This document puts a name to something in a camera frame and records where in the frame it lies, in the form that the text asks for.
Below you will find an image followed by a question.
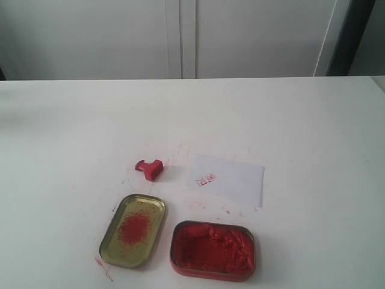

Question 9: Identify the white cabinet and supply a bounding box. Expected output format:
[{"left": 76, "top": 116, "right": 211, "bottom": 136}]
[{"left": 1, "top": 1, "right": 336, "bottom": 80}]

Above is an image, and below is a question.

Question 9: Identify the white paper sheet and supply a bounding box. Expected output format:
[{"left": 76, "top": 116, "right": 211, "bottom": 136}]
[{"left": 185, "top": 155, "right": 265, "bottom": 207}]

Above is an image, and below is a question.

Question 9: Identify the dark vertical post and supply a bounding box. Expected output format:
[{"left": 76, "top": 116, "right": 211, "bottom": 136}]
[{"left": 326, "top": 0, "right": 376, "bottom": 76}]

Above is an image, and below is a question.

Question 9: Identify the gold metal tin lid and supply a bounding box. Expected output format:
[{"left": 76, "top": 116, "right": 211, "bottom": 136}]
[{"left": 99, "top": 194, "right": 166, "bottom": 269}]

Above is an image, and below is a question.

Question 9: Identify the white hanging cord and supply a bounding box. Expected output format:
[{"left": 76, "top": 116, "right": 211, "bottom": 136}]
[{"left": 312, "top": 0, "right": 338, "bottom": 77}]

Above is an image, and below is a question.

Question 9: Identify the red ink paste tin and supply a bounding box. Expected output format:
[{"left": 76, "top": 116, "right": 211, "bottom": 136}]
[{"left": 170, "top": 220, "right": 256, "bottom": 282}]

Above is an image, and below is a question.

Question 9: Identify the red plastic stamp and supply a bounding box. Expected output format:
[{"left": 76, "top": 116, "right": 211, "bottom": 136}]
[{"left": 135, "top": 160, "right": 164, "bottom": 182}]

